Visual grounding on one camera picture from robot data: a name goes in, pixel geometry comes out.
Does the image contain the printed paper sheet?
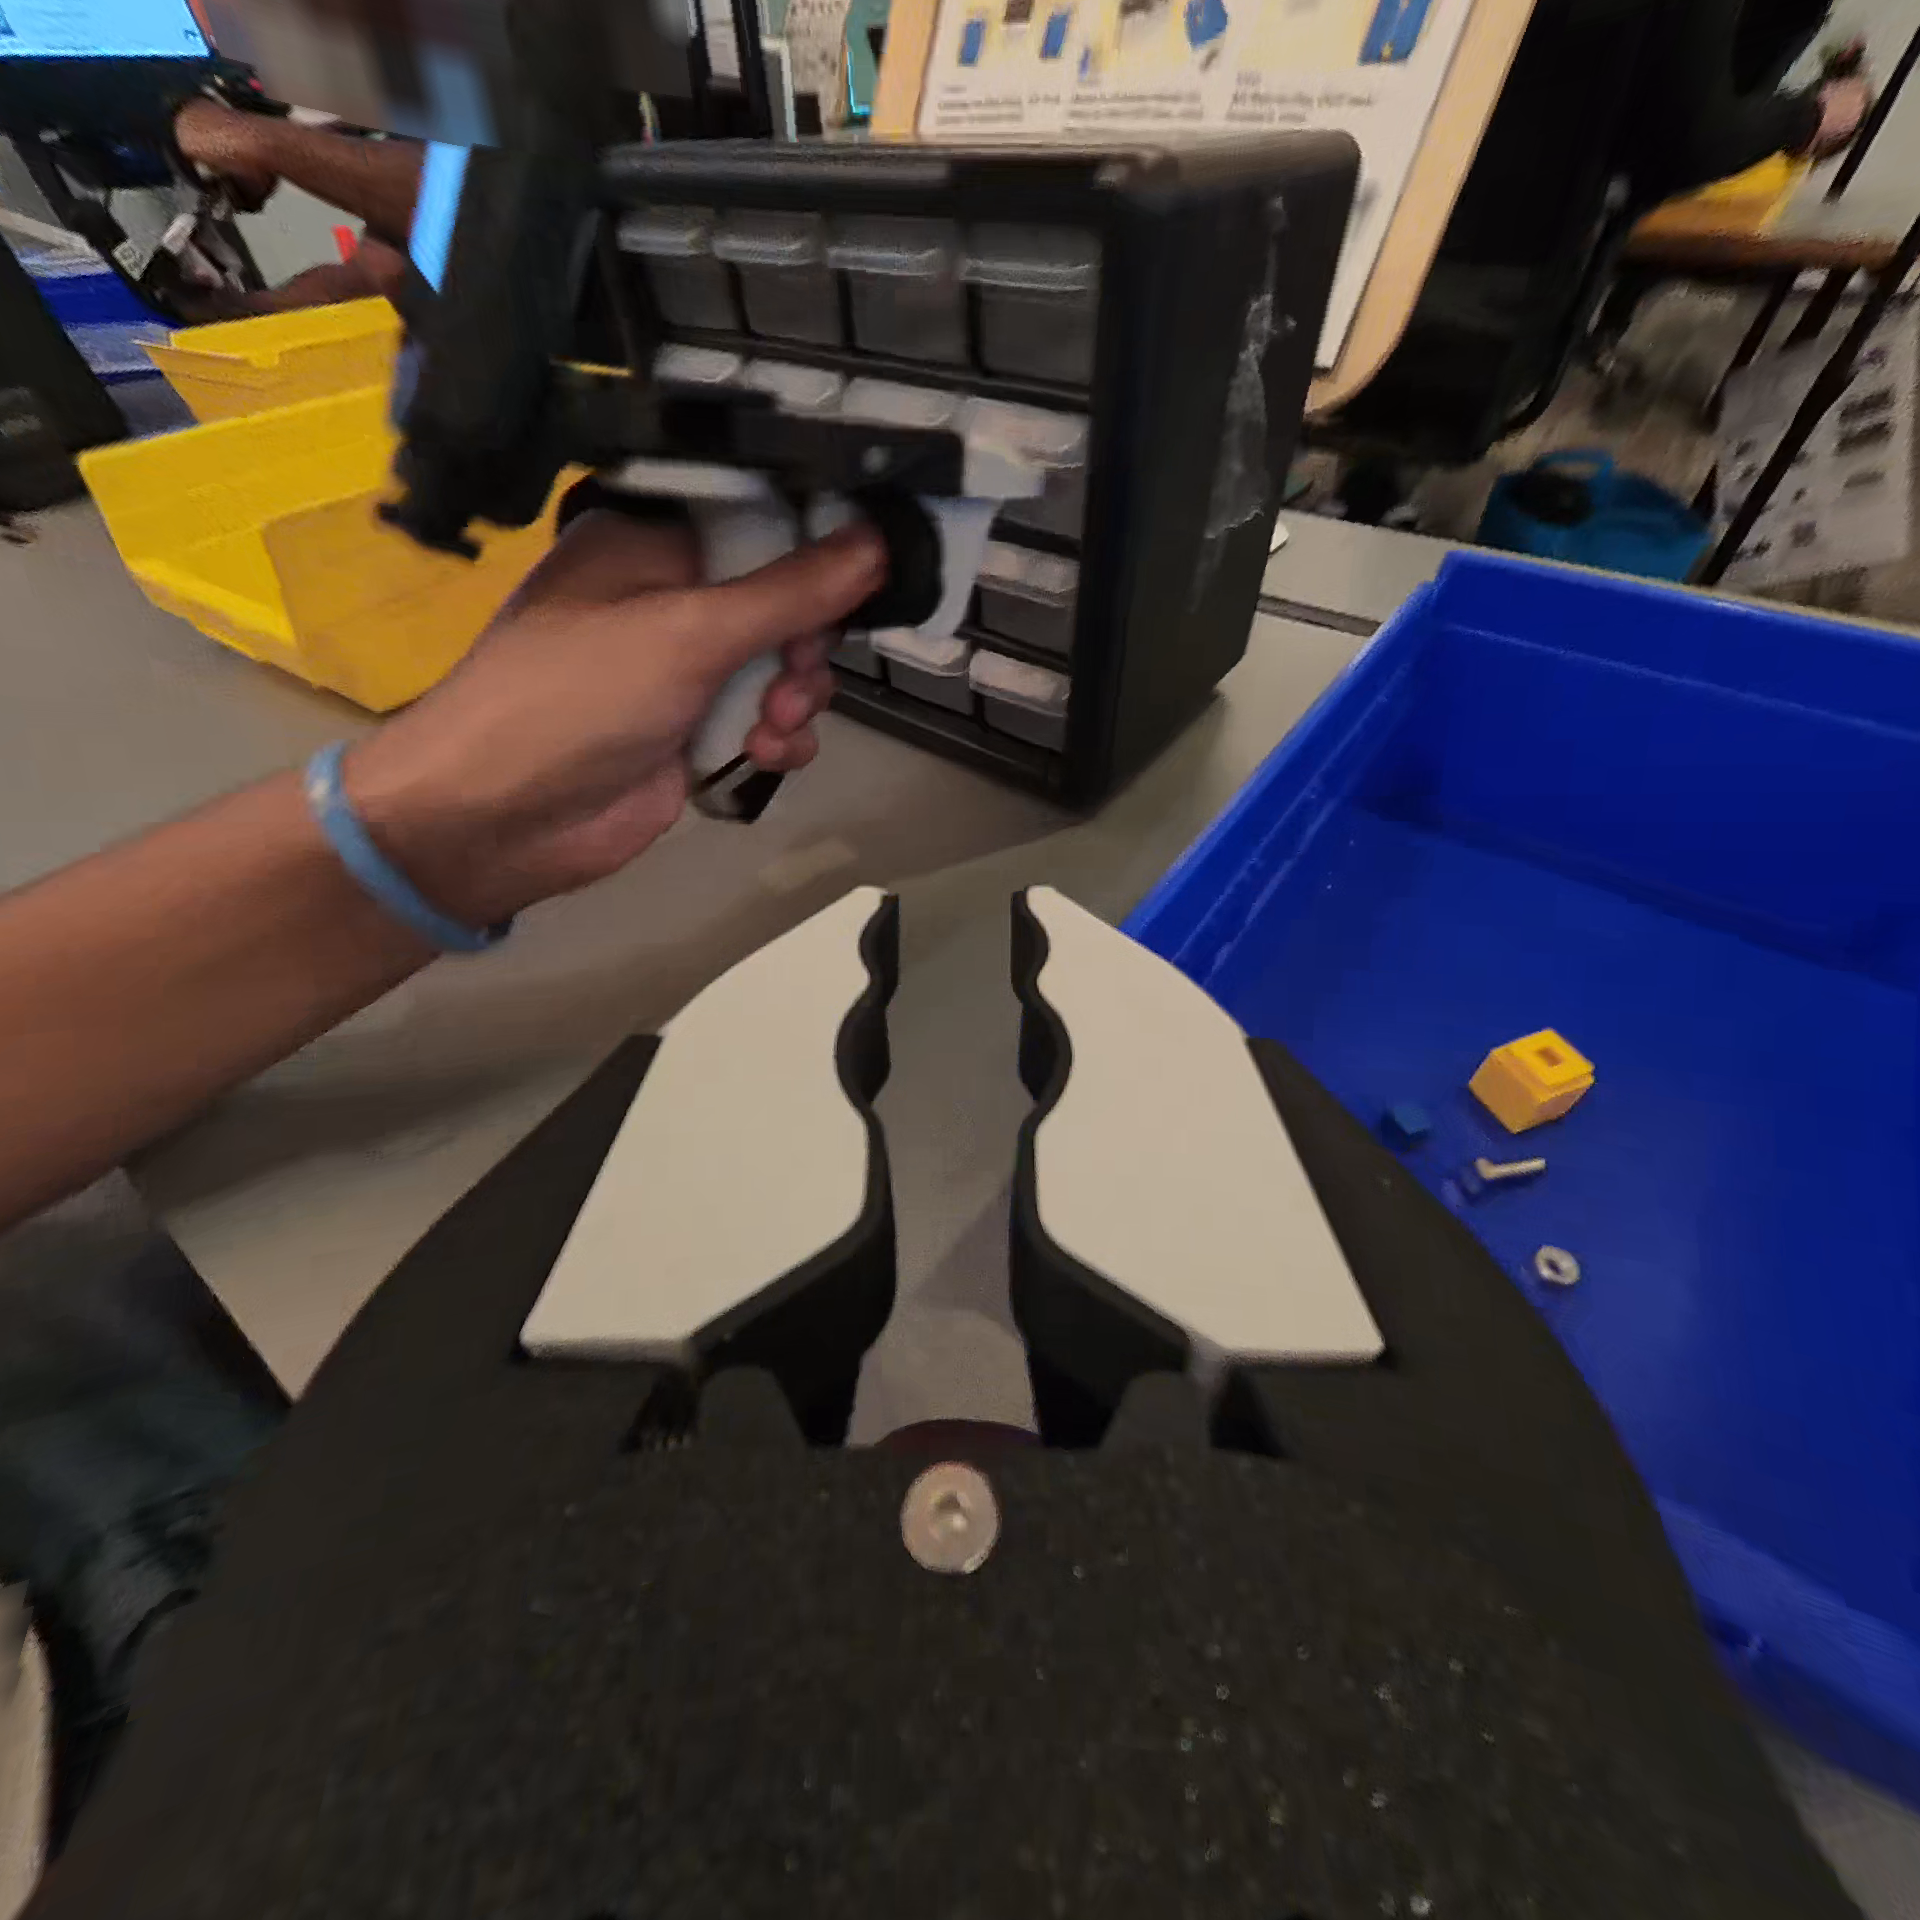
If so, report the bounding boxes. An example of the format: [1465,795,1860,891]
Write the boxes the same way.
[1714,293,1920,589]

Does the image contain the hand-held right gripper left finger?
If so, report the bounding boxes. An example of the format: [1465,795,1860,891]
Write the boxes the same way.
[522,888,900,1443]

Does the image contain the small orange cube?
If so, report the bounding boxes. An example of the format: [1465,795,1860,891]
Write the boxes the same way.
[1470,1027,1597,1135]

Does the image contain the yellow plastic bin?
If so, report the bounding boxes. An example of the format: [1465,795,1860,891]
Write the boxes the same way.
[138,293,405,430]
[75,381,603,713]
[1625,155,1811,251]

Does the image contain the tan wooden board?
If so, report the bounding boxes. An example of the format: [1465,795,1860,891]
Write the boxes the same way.
[870,0,1537,421]

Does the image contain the black equipment case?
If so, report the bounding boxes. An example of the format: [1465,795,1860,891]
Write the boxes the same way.
[0,238,134,515]

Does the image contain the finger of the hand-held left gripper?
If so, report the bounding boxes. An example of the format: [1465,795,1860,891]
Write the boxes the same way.
[960,404,1091,502]

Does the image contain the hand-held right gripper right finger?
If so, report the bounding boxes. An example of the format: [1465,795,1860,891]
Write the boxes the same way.
[1013,888,1387,1443]

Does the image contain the black drawer cabinet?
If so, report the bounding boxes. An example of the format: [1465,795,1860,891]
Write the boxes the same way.
[598,126,1364,812]

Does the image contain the monitor screen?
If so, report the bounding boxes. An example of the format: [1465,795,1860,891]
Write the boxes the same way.
[0,0,212,61]

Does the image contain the blue plastic bin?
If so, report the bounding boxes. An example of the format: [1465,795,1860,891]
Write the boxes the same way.
[1117,547,1920,1801]

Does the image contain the person's left forearm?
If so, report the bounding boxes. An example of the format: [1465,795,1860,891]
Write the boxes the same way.
[0,748,452,1236]

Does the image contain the person's dark jeans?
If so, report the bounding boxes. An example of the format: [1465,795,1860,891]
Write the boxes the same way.
[0,1184,295,1861]

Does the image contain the person's left hand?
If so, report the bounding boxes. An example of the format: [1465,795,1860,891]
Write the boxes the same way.
[344,509,889,941]

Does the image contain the blue bag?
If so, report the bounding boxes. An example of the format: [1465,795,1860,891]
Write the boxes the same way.
[1475,448,1714,583]

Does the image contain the blue wristband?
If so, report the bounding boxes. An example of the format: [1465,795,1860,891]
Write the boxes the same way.
[304,739,515,952]

